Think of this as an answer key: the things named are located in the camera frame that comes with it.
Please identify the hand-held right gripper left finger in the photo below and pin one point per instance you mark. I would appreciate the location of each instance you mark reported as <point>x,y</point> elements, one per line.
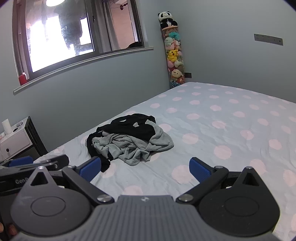
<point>90,168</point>

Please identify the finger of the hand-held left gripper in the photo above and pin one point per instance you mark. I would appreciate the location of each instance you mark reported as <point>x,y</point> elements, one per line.
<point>61,161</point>
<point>20,161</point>

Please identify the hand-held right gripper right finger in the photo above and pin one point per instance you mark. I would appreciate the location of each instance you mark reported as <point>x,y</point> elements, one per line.
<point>198,170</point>

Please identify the grey garment with black trim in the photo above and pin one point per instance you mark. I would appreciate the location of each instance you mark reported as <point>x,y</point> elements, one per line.
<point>129,150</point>

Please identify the black and grey garment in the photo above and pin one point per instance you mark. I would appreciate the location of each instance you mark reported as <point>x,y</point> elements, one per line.
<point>129,129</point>

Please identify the person's left hand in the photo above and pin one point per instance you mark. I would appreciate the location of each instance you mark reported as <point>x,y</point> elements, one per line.
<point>12,229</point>

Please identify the white nightstand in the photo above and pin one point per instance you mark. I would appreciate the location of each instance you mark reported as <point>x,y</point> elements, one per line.
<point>15,142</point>

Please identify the white paper roll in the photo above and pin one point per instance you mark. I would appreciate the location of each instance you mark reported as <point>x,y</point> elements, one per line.
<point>6,127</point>

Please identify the polka dot bed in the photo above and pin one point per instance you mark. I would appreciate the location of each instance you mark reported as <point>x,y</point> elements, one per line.
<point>219,139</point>

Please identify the small round object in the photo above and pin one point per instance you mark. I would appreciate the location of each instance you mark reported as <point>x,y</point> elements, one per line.
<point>19,123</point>

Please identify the red cup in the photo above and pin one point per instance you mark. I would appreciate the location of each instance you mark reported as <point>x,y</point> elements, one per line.
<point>23,79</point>

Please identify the white window sill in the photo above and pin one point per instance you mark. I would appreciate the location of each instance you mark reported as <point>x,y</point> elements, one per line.
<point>81,61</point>

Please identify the clear tube of plush toys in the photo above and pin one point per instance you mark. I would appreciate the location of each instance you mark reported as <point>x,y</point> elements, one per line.
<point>174,58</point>

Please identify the window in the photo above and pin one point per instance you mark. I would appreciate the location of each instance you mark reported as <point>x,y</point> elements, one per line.
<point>60,34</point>

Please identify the dark object on sill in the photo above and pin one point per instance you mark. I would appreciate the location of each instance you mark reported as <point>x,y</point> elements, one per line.
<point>135,45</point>

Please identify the grey curtain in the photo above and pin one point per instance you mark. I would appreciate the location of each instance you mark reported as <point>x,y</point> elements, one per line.
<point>111,25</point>

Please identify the panda plush toy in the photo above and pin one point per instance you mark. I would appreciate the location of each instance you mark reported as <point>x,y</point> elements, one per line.
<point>167,19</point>

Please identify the black frame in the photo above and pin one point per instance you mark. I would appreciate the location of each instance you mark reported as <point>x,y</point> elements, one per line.
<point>35,136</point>

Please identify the black wall socket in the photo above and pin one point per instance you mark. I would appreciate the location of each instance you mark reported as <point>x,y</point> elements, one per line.
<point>188,74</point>

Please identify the grey wall panel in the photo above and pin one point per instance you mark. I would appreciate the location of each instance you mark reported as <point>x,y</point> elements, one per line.
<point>268,39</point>

